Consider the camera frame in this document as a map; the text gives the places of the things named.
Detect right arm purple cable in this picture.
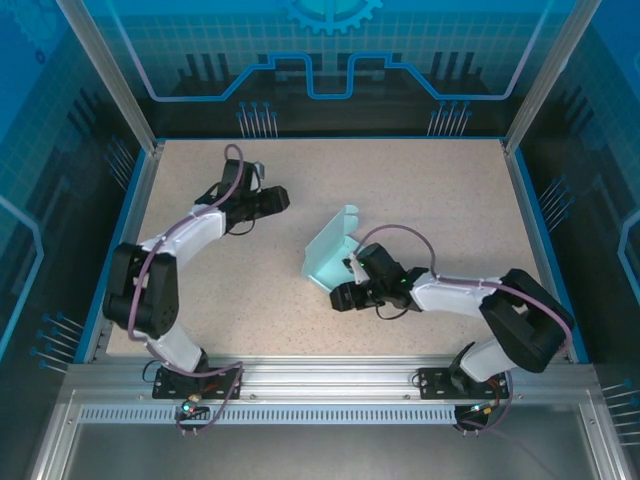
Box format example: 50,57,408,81
353,224,575,436

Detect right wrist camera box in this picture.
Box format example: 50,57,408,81
342,253,370,287

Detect aluminium frame post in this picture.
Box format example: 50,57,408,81
53,0,166,154
502,0,590,154

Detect left cable connector green light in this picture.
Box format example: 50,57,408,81
174,392,210,420

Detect aluminium mounting rail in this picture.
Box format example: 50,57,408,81
64,354,599,404

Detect light blue paper box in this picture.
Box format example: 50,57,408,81
302,203,371,294

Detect cable connector green light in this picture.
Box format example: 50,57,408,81
455,398,502,420
174,392,210,420

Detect left aluminium frame post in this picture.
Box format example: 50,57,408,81
53,0,166,154

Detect aluminium side rail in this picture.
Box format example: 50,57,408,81
82,142,165,364
503,142,572,364

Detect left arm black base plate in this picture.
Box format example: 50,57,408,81
152,366,245,401

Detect right aluminium frame post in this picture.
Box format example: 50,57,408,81
502,0,590,154

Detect right aluminium side rail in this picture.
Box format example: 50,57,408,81
503,142,572,364

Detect left aluminium side rail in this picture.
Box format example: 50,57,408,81
82,142,165,364

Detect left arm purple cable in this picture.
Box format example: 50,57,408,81
127,143,246,436

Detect right cable connector green light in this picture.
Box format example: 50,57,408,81
455,398,502,420

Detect slotted grey cable duct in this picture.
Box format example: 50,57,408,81
78,404,459,425

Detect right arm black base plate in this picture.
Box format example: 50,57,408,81
415,366,511,400

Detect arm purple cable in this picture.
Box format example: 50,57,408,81
353,224,575,436
127,143,246,436

